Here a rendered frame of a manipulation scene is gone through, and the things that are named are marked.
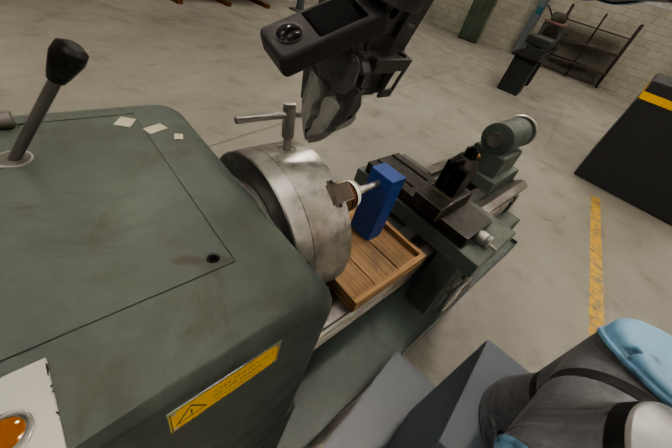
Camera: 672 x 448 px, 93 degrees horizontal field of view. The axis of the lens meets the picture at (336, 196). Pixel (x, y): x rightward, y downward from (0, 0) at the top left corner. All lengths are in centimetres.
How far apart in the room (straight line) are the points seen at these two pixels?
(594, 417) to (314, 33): 37
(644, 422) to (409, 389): 67
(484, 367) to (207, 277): 44
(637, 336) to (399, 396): 60
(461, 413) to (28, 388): 47
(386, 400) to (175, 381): 66
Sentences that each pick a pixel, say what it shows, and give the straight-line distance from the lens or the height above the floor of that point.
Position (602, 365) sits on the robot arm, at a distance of 42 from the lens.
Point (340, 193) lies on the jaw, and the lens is 59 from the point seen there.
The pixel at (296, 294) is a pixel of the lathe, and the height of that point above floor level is 125.
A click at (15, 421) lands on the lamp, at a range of 33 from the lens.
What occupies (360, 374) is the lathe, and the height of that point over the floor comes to 54.
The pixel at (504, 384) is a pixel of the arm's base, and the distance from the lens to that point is 56.
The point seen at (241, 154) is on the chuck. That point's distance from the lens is 58.
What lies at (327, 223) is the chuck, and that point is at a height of 118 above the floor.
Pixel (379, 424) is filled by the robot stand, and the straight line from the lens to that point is 88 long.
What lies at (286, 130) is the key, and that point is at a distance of 57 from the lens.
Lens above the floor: 154
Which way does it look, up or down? 37 degrees down
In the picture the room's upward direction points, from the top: 18 degrees clockwise
